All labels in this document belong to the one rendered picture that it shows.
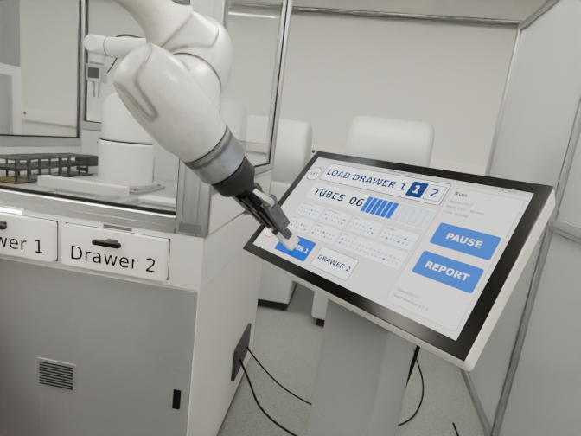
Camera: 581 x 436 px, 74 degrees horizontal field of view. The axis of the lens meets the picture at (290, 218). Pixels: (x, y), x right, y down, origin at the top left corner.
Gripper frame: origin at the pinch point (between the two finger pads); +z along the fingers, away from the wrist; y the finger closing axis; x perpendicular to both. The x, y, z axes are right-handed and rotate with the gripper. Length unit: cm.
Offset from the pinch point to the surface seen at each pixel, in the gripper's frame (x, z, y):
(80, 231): 25, -12, 51
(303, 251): 0.4, 3.8, -2.9
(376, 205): -14.2, 3.8, -11.9
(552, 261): -67, 101, -20
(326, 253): -1.2, 3.8, -8.2
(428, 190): -20.0, 3.8, -20.0
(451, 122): -242, 205, 129
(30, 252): 37, -14, 62
